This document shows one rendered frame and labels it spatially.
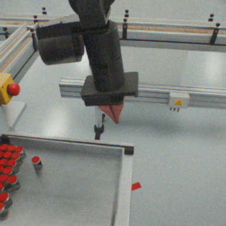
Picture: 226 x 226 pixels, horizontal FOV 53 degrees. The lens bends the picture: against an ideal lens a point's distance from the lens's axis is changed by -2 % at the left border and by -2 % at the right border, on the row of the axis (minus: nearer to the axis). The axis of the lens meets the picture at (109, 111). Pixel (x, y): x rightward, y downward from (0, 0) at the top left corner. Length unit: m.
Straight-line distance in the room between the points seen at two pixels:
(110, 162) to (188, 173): 1.17
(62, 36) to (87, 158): 0.38
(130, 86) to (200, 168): 1.47
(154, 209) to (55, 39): 1.35
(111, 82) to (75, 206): 0.33
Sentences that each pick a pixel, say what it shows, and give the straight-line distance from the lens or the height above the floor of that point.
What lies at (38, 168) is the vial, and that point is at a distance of 0.64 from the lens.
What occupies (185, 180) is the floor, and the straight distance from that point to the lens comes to 1.72.
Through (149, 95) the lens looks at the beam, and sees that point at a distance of 1.50.
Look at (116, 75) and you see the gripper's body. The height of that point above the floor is 1.20.
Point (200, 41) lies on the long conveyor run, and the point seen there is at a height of 0.90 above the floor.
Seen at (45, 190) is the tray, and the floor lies 0.88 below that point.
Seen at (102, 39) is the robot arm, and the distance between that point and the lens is 0.35.
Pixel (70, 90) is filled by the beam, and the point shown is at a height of 0.50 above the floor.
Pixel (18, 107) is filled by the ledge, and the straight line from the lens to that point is 0.87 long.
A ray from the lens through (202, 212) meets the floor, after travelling 1.64.
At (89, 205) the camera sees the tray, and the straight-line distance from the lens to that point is 0.58.
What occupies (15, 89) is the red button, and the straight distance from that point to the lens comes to 0.74.
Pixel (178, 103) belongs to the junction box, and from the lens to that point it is 1.49.
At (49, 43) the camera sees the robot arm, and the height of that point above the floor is 1.25.
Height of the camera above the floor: 1.41
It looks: 42 degrees down
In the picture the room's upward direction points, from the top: straight up
